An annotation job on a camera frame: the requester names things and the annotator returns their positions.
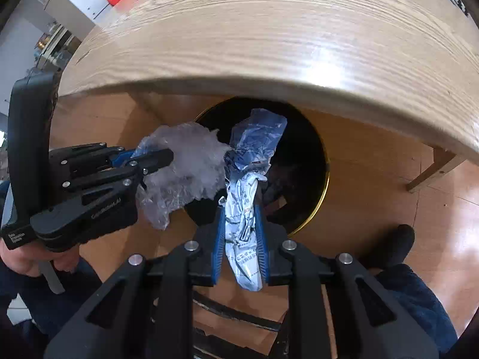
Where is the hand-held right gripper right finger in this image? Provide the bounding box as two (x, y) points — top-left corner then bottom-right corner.
(254, 202), (439, 359)

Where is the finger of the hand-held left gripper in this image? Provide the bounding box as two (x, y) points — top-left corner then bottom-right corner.
(48, 143), (137, 173)
(60, 149), (174, 195)

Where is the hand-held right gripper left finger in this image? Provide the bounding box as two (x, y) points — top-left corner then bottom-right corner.
(44, 202), (227, 359)

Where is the clear plastic wrap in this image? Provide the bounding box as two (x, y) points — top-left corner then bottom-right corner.
(133, 121), (231, 230)

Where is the blue silver wrapper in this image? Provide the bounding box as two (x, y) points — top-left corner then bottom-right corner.
(219, 108), (288, 292)

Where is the black bin with gold rim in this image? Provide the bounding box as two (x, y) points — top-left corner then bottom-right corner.
(183, 96), (331, 237)

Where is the person's left hand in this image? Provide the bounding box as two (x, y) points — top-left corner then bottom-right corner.
(0, 237), (81, 279)

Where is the person's left leg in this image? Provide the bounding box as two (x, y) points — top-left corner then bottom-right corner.
(0, 258), (103, 345)

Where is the person's leg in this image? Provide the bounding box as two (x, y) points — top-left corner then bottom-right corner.
(0, 258), (103, 345)
(374, 264), (459, 354)

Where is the white shelf rack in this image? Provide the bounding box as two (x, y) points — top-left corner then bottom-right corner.
(34, 22), (81, 72)

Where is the black shoe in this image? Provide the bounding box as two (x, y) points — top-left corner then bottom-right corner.
(378, 224), (416, 270)

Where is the person's right leg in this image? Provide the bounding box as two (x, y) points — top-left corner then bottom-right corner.
(374, 264), (459, 354)

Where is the white cabinet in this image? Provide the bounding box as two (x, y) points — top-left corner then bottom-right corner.
(43, 0), (113, 28)

